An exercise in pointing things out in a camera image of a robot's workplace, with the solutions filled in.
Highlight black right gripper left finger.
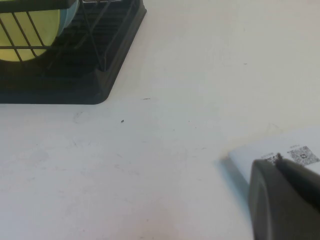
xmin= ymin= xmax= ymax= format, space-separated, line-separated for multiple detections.
xmin=248 ymin=157 xmax=320 ymax=240

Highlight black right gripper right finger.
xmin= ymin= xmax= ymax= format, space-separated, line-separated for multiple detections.
xmin=274 ymin=152 xmax=320 ymax=201

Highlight yellow-green round plate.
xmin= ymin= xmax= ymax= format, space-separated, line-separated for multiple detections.
xmin=0 ymin=9 xmax=62 ymax=63

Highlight light blue round plate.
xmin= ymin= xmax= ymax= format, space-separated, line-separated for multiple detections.
xmin=56 ymin=0 xmax=80 ymax=37

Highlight white card with QR codes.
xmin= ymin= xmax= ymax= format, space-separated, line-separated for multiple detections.
xmin=226 ymin=126 xmax=320 ymax=185

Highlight black plastic drip tray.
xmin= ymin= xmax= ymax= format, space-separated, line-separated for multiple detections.
xmin=0 ymin=0 xmax=148 ymax=105

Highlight black wire dish rack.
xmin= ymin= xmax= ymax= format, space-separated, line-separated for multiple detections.
xmin=0 ymin=0 xmax=141 ymax=71

